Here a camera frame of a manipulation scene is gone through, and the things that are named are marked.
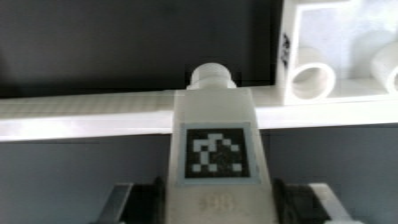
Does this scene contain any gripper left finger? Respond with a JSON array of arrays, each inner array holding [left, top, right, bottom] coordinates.
[[89, 177, 165, 224]]

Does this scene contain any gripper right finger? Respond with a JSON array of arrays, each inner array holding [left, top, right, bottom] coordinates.
[[274, 179, 363, 224]]

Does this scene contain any white leg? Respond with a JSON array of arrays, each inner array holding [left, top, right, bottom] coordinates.
[[165, 63, 277, 224]]

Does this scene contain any white chair seat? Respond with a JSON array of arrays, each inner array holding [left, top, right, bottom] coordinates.
[[277, 0, 398, 105]]

